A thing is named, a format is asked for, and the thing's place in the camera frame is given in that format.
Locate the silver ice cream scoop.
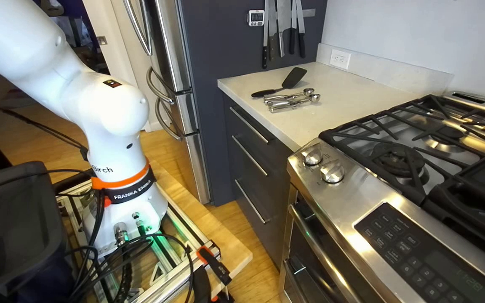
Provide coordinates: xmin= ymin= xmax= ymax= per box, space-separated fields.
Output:
xmin=267 ymin=93 xmax=322 ymax=114
xmin=263 ymin=88 xmax=315 ymax=105

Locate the black stove grate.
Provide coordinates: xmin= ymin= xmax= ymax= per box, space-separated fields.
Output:
xmin=319 ymin=94 xmax=485 ymax=255

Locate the stainless steel gas stove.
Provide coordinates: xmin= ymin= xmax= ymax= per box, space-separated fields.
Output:
xmin=278 ymin=90 xmax=485 ymax=303

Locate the black handled kitchen knife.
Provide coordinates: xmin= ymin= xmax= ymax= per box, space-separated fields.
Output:
xmin=289 ymin=0 xmax=297 ymax=55
xmin=269 ymin=0 xmax=277 ymax=61
xmin=262 ymin=0 xmax=270 ymax=69
xmin=296 ymin=0 xmax=306 ymax=59

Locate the oven door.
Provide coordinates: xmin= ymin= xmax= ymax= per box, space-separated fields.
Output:
xmin=279 ymin=185 xmax=380 ymax=303

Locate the silver stove knob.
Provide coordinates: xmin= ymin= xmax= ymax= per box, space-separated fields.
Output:
xmin=301 ymin=147 xmax=324 ymax=166
xmin=320 ymin=161 xmax=346 ymax=184

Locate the steel cleaver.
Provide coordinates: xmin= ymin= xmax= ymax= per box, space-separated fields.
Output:
xmin=277 ymin=0 xmax=292 ymax=58

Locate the oven door handle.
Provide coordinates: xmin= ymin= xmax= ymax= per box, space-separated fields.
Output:
xmin=288 ymin=204 xmax=363 ymax=303

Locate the stainless steel refrigerator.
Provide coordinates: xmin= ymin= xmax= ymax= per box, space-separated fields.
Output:
xmin=112 ymin=0 xmax=212 ymax=205

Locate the white kitchen timer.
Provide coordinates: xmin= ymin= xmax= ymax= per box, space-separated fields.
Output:
xmin=248 ymin=9 xmax=265 ymax=27

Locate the black stove burner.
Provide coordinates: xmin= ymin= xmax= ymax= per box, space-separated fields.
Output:
xmin=431 ymin=125 xmax=467 ymax=146
xmin=370 ymin=142 xmax=426 ymax=178

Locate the silver drawer handle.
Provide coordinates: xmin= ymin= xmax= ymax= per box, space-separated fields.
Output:
xmin=232 ymin=135 xmax=269 ymax=177
xmin=235 ymin=179 xmax=271 ymax=225
xmin=229 ymin=106 xmax=270 ymax=144

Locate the orange and black clamp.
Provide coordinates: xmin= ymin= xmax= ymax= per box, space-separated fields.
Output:
xmin=192 ymin=267 xmax=235 ymax=303
xmin=196 ymin=246 xmax=233 ymax=287

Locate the dark grey drawer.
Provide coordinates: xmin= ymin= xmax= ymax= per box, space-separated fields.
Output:
xmin=223 ymin=93 xmax=294 ymax=186
xmin=228 ymin=167 xmax=290 ymax=271
xmin=225 ymin=125 xmax=292 ymax=237

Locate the black cable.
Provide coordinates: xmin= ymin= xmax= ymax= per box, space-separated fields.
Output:
xmin=67 ymin=233 xmax=195 ymax=303

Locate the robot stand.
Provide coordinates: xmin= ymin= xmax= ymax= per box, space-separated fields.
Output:
xmin=55 ymin=159 xmax=253 ymax=303

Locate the black spatula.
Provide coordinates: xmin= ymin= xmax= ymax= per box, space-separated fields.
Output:
xmin=251 ymin=66 xmax=308 ymax=99

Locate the white door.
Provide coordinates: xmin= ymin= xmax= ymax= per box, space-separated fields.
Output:
xmin=82 ymin=0 xmax=164 ymax=133

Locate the black plastic case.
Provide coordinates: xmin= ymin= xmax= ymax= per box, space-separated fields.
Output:
xmin=0 ymin=161 xmax=69 ymax=296

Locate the white wall socket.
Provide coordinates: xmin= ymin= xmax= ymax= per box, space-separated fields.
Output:
xmin=330 ymin=49 xmax=352 ymax=70

